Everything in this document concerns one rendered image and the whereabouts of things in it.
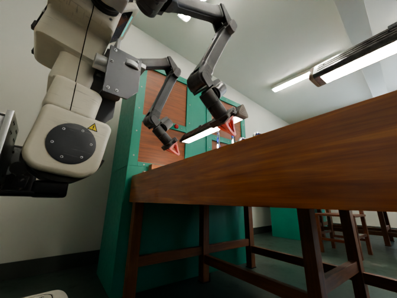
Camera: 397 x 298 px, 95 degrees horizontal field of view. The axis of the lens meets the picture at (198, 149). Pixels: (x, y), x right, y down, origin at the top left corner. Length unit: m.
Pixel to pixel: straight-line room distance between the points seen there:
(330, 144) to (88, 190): 2.07
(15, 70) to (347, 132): 2.44
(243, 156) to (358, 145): 0.25
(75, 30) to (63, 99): 0.24
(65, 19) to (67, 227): 1.78
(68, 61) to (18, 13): 2.11
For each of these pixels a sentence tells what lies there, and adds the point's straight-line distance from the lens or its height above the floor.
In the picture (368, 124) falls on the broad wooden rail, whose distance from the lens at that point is 0.42.
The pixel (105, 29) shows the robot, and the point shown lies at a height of 1.10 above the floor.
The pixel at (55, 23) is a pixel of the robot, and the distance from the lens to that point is 0.74.
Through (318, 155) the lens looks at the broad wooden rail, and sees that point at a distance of 0.43.
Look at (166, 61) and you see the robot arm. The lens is 1.25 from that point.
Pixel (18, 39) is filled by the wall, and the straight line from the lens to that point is 2.62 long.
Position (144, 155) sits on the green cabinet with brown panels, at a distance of 1.49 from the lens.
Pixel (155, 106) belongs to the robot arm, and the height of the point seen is 1.09.
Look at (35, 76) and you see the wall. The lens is 2.44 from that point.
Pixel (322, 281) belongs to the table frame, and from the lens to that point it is 1.14.
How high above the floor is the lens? 0.59
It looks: 16 degrees up
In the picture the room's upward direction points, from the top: 1 degrees clockwise
